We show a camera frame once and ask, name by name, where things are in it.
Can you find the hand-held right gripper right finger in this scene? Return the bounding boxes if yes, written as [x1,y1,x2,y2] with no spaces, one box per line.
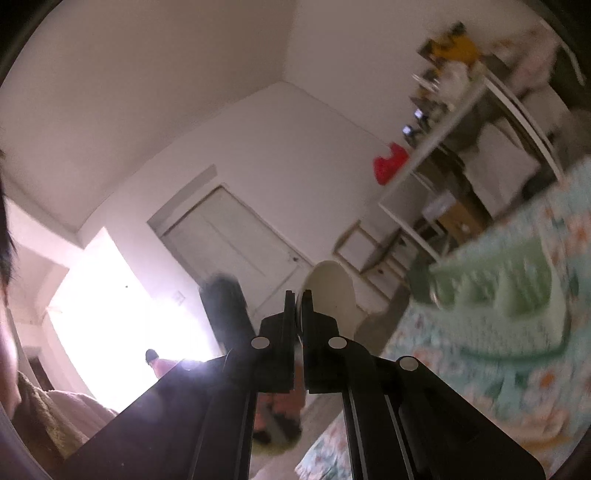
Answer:
[302,291,550,480]

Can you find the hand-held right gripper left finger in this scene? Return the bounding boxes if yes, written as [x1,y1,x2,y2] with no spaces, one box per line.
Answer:
[60,291,297,480]

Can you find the green star-holed utensil holder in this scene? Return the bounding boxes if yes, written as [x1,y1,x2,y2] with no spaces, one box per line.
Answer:
[409,233,573,370]

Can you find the white panel door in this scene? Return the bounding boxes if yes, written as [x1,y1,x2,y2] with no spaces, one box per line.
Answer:
[148,185,317,324]

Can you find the wooden chair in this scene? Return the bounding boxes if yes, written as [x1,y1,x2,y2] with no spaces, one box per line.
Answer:
[333,220,407,301]

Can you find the floral tablecloth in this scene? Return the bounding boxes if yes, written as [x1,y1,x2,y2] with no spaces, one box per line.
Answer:
[295,159,591,480]

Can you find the person's clothing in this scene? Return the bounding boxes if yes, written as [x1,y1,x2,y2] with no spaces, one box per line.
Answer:
[11,371,118,472]

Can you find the red plastic bag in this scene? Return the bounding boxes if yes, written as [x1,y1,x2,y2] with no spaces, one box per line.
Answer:
[373,142,410,186]

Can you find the white table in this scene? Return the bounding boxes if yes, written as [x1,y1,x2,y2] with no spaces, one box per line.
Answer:
[378,69,571,259]

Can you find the white sacks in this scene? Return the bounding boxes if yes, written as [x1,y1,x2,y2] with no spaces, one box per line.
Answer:
[464,122,541,217]

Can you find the white plastic bag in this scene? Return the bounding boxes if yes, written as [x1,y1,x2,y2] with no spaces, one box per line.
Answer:
[436,60,472,95]

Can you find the orange plastic bag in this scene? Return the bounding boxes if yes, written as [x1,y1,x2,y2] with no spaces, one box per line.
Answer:
[427,25,478,63]

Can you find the pink floral mattress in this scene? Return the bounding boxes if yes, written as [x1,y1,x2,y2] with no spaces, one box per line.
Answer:
[489,21,573,97]

